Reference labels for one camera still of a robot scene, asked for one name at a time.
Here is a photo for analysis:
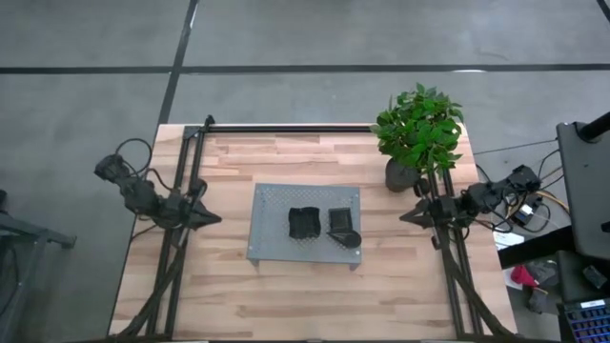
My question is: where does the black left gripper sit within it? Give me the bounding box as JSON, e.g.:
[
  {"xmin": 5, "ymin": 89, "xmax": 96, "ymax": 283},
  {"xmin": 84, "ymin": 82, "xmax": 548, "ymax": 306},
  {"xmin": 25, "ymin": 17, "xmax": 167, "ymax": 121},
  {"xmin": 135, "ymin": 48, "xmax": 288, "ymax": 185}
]
[{"xmin": 173, "ymin": 177, "xmax": 223, "ymax": 231}]

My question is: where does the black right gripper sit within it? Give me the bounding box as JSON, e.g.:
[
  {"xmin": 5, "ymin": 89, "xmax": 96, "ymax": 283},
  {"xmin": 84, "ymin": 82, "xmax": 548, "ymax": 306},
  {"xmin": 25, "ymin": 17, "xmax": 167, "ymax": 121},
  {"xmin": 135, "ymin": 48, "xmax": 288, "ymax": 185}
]
[{"xmin": 398, "ymin": 177, "xmax": 461, "ymax": 252}]

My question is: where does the teardrop black plate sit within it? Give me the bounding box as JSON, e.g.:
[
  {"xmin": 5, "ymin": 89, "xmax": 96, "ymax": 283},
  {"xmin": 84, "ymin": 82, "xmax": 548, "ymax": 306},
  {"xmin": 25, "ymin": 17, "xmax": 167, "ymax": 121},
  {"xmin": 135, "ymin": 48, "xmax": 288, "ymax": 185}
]
[{"xmin": 326, "ymin": 228, "xmax": 363, "ymax": 250}]

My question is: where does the small square black plate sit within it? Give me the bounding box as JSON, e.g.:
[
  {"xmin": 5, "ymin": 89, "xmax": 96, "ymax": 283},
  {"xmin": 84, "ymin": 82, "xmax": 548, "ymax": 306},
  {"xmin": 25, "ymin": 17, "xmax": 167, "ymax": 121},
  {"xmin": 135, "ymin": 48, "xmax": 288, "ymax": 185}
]
[{"xmin": 328, "ymin": 207, "xmax": 355, "ymax": 233}]

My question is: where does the wavy square black plate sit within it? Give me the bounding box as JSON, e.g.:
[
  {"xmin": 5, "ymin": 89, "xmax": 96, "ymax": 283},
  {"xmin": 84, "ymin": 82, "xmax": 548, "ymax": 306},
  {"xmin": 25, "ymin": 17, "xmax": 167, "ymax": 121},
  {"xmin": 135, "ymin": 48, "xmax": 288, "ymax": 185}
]
[{"xmin": 288, "ymin": 206, "xmax": 322, "ymax": 240}]

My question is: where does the dark round plant pot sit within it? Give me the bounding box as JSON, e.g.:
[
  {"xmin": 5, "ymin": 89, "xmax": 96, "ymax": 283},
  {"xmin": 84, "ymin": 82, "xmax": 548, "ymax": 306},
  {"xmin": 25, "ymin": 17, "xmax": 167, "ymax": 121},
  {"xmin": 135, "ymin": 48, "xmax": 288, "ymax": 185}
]
[{"xmin": 384, "ymin": 157, "xmax": 425, "ymax": 193}]

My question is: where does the grey perforated metal shelf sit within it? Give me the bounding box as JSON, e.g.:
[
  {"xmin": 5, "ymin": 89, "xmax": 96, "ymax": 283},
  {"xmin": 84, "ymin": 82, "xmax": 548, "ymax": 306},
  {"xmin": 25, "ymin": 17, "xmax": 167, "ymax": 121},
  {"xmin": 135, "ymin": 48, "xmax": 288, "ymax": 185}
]
[{"xmin": 246, "ymin": 182, "xmax": 363, "ymax": 272}]

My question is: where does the green leafy plant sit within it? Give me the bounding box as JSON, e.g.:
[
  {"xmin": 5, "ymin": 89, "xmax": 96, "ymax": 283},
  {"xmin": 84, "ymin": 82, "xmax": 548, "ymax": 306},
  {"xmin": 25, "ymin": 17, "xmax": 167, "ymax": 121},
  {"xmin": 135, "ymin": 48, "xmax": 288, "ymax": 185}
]
[{"xmin": 369, "ymin": 82, "xmax": 466, "ymax": 178}]

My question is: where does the white paper sheet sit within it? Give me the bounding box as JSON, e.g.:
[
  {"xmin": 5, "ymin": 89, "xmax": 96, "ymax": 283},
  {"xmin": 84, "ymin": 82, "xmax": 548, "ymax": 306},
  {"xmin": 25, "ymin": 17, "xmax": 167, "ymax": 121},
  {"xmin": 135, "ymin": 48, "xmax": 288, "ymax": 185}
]
[{"xmin": 491, "ymin": 226, "xmax": 525, "ymax": 252}]

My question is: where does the small electronic box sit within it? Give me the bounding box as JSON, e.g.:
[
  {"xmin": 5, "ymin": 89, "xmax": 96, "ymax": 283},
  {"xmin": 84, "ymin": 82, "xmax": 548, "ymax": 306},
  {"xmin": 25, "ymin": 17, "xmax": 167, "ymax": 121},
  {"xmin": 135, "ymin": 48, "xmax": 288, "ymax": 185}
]
[{"xmin": 512, "ymin": 202, "xmax": 542, "ymax": 228}]

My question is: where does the black beam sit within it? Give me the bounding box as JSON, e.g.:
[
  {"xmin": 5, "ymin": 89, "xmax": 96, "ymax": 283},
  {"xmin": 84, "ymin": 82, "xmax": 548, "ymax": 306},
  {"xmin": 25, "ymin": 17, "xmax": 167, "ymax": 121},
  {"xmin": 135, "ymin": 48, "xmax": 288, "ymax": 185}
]
[{"xmin": 498, "ymin": 224, "xmax": 576, "ymax": 271}]

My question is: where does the red object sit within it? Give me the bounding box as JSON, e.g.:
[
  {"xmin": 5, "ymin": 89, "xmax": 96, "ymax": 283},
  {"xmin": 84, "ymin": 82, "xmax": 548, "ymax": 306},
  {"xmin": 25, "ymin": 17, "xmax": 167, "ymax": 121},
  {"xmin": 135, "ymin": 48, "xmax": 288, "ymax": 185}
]
[{"xmin": 509, "ymin": 264, "xmax": 539, "ymax": 290}]

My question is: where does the grey metal table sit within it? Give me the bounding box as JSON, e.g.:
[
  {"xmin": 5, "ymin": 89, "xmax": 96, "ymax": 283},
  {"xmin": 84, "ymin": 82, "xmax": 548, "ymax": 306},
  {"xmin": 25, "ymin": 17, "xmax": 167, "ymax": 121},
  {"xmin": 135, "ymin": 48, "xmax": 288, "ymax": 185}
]
[{"xmin": 0, "ymin": 189, "xmax": 77, "ymax": 343}]

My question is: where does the grey flat panel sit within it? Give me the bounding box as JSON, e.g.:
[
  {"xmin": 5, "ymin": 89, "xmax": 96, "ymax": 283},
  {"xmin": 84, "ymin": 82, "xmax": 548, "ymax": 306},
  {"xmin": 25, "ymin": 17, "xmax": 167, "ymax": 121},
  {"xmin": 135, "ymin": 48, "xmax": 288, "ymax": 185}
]
[{"xmin": 556, "ymin": 121, "xmax": 610, "ymax": 261}]

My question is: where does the black bag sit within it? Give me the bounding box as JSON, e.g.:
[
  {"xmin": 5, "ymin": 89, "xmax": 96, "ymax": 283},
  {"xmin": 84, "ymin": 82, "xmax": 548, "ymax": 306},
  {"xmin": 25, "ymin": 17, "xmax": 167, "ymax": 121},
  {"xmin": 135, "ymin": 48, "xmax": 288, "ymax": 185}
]
[{"xmin": 555, "ymin": 250, "xmax": 610, "ymax": 304}]

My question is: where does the black pole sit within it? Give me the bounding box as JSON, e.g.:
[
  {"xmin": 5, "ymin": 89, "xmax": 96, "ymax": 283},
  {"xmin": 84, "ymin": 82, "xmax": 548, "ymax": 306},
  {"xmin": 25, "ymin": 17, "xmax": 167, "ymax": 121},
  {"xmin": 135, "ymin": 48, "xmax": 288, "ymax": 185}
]
[{"xmin": 575, "ymin": 111, "xmax": 610, "ymax": 144}]

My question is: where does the backlit keyboard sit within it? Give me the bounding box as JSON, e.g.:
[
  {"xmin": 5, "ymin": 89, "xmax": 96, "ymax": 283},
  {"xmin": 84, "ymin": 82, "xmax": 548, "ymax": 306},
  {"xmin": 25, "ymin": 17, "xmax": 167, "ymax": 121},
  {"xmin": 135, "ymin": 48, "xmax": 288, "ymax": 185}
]
[{"xmin": 560, "ymin": 298, "xmax": 610, "ymax": 343}]

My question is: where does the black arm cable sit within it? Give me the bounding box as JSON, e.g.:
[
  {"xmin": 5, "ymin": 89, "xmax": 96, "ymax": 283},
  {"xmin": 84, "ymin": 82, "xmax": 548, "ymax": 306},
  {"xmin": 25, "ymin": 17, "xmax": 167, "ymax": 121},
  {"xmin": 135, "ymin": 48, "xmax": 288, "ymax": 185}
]
[{"xmin": 114, "ymin": 137, "xmax": 166, "ymax": 192}]

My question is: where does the thin black cable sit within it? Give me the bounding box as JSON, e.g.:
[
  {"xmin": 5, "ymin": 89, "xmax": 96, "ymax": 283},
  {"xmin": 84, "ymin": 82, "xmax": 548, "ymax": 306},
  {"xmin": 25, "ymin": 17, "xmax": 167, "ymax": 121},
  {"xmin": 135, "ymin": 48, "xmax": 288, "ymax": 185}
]
[{"xmin": 474, "ymin": 137, "xmax": 559, "ymax": 156}]

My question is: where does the black aluminium table frame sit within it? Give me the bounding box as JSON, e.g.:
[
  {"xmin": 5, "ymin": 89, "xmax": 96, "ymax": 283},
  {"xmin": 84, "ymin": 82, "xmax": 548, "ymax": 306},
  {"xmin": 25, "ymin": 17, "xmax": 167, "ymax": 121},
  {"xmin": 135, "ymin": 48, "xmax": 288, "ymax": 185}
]
[{"xmin": 108, "ymin": 113, "xmax": 519, "ymax": 342}]

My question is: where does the yellow cable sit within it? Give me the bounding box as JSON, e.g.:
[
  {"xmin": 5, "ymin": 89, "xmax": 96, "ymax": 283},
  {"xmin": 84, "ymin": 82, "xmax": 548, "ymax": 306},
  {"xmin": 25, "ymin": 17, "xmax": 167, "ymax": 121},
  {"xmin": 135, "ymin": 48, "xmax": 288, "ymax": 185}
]
[{"xmin": 507, "ymin": 190, "xmax": 571, "ymax": 215}]

